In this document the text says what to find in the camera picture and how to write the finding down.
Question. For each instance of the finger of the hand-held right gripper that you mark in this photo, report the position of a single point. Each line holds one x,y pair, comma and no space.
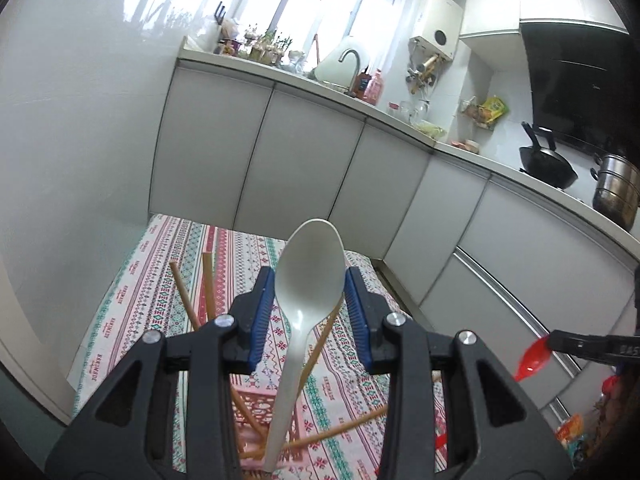
575,344

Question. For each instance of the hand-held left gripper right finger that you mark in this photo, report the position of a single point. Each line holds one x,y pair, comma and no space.
357,310

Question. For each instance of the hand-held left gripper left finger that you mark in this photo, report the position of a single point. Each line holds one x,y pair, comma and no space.
262,310

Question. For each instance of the pile of wooden chopsticks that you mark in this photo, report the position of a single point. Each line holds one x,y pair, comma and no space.
208,285

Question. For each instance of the white plastic spoon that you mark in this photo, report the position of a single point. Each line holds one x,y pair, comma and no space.
310,270

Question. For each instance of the pink perforated utensil basket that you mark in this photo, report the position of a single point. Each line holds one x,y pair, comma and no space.
260,405

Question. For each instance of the orange snack packet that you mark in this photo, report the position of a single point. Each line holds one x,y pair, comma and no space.
570,429

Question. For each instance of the striped patterned tablecloth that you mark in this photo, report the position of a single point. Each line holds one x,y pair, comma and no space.
150,285

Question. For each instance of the white base cabinets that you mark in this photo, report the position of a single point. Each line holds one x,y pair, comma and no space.
300,160

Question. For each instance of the steel stock pot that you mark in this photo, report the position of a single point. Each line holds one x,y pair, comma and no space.
617,190

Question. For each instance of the black wok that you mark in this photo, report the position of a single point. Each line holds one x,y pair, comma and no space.
550,167

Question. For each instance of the green vegetables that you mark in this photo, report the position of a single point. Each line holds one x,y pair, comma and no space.
431,130

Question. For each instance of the white kitchen counter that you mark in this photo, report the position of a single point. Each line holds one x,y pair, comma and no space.
490,164

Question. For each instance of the glass jar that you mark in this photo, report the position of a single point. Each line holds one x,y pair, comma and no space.
421,110

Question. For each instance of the pink soap bottle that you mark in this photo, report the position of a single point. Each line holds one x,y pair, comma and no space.
375,90

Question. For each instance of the dark red bottle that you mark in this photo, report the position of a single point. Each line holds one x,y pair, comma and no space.
361,85

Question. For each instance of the yellow snack packet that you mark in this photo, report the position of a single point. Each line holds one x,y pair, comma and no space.
492,110

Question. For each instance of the metal kitchen faucet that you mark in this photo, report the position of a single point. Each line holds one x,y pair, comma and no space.
356,67

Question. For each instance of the cream rounded chopping board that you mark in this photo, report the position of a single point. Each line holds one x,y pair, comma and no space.
330,67

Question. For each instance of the black range hood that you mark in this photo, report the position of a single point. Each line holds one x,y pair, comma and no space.
575,85

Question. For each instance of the row of potted plants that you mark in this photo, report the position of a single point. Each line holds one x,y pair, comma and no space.
270,47

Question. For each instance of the white water heater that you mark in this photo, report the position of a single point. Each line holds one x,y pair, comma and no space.
440,15

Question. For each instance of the kitchen window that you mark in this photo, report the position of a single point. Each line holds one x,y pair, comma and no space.
300,0

